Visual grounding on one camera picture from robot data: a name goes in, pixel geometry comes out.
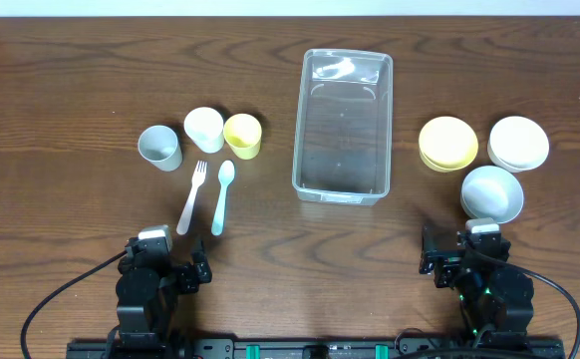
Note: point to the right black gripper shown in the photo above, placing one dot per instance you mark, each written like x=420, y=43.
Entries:
x=439, y=261

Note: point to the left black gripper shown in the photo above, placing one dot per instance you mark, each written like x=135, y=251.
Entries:
x=190, y=274

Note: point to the grey plastic bowl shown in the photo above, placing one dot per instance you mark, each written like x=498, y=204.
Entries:
x=492, y=192

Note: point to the white plastic fork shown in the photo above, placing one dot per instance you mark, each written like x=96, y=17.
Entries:
x=197, y=180

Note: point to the mint green plastic spoon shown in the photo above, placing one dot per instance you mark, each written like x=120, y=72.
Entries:
x=226, y=176

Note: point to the yellow plastic bowl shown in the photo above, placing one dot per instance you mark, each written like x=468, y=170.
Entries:
x=447, y=144

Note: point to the grey plastic cup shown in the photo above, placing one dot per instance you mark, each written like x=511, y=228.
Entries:
x=159, y=145

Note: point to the white plastic cup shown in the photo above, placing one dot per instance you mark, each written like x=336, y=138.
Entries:
x=204, y=126

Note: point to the yellow plastic cup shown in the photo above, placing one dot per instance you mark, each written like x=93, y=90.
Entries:
x=243, y=133

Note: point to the white plastic bowl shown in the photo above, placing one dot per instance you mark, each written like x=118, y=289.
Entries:
x=518, y=144

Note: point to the clear plastic storage container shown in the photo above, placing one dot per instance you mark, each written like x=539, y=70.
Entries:
x=343, y=139

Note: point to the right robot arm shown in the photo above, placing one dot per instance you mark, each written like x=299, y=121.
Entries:
x=495, y=300

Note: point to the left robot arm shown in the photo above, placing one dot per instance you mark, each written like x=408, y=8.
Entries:
x=149, y=288

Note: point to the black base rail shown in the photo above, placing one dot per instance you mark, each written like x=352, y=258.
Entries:
x=225, y=348

